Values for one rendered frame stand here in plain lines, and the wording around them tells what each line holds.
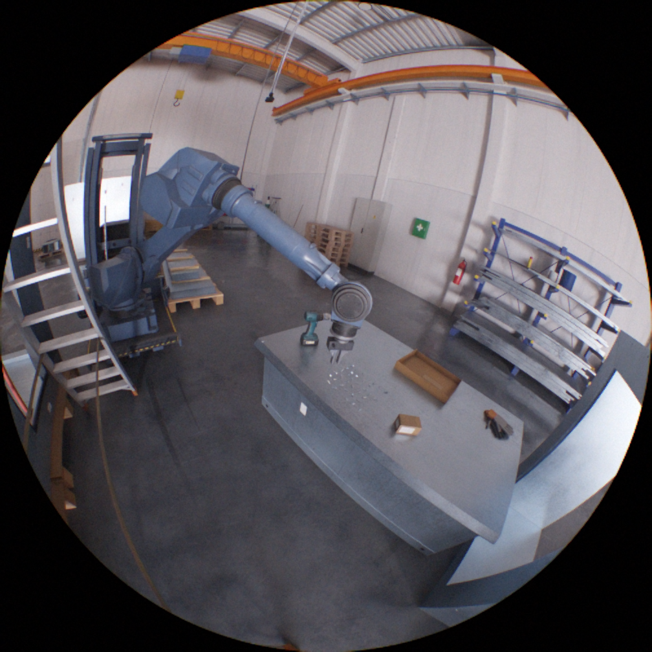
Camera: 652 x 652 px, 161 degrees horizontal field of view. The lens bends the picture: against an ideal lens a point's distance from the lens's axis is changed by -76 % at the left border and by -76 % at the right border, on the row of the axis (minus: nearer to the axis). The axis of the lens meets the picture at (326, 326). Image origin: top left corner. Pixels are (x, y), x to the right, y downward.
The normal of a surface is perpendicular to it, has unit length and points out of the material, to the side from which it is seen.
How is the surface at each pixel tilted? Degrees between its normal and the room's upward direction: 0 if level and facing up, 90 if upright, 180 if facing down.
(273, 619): 0
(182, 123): 90
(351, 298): 90
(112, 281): 90
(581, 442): 90
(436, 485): 0
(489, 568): 0
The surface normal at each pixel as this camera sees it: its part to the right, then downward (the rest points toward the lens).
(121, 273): 0.96, 0.28
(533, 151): -0.74, 0.18
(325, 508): 0.20, -0.86
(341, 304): -0.22, 0.43
